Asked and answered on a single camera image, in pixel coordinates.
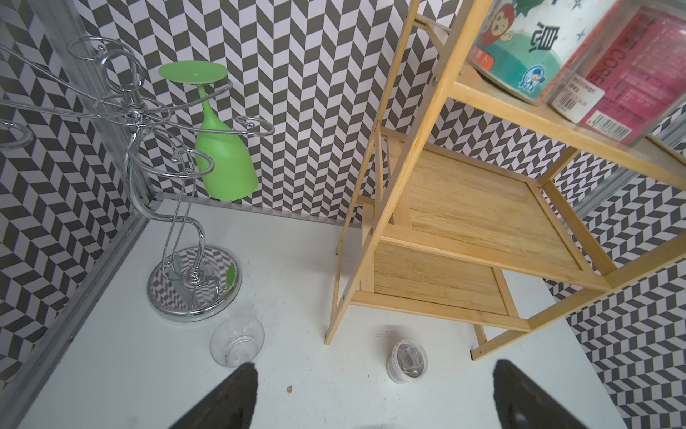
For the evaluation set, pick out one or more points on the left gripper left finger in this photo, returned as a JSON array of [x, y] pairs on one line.
[[229, 405]]

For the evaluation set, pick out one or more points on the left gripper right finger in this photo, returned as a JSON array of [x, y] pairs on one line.
[[521, 403]]

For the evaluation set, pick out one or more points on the carrot seed jar red label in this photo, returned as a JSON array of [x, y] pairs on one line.
[[524, 45]]

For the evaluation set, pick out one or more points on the green plastic goblet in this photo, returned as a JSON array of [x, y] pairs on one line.
[[234, 176]]

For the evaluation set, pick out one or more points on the chrome wire glass rack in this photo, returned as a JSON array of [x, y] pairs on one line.
[[194, 280]]

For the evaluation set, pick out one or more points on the clear glass cup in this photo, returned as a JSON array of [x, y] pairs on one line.
[[237, 341]]

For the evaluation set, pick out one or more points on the bamboo three-tier shelf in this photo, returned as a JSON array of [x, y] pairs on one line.
[[449, 236]]

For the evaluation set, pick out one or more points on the small clear tub far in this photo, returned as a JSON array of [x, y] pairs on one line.
[[407, 363]]

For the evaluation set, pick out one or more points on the flower seed jar pink label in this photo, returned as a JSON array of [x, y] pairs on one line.
[[633, 77]]

